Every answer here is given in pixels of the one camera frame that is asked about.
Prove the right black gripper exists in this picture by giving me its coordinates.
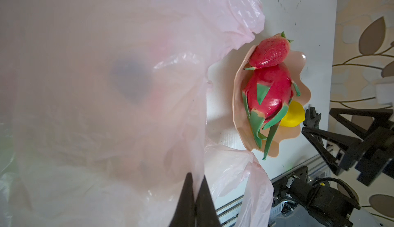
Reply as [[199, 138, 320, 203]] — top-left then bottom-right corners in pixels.
[[301, 106, 394, 187]]

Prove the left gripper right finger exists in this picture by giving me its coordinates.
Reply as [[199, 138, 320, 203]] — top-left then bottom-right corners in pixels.
[[195, 177, 221, 227]]

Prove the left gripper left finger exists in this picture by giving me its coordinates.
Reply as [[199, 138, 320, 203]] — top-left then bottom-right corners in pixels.
[[169, 173, 196, 227]]

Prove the yellow toy lemon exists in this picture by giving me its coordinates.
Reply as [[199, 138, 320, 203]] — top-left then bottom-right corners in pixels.
[[280, 101, 305, 127]]

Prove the peach scalloped plastic plate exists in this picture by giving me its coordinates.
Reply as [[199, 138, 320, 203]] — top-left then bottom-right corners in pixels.
[[233, 45, 311, 158]]

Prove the red toy dragon fruit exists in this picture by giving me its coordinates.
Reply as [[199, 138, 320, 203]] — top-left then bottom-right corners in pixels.
[[242, 63, 301, 160]]

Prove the pink plastic bag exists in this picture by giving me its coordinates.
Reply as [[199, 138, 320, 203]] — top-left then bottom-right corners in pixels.
[[1, 0, 265, 227]]

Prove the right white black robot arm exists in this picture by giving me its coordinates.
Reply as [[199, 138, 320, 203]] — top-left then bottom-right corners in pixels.
[[284, 107, 394, 227]]

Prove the red toy strawberry top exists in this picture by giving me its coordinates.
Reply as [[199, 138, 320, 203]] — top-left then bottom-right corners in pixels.
[[244, 32, 293, 70]]

